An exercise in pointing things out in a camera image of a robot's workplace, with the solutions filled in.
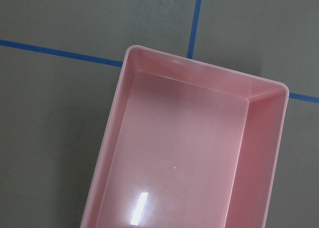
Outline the pink plastic bin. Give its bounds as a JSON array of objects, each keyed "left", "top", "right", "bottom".
[{"left": 80, "top": 45, "right": 289, "bottom": 228}]

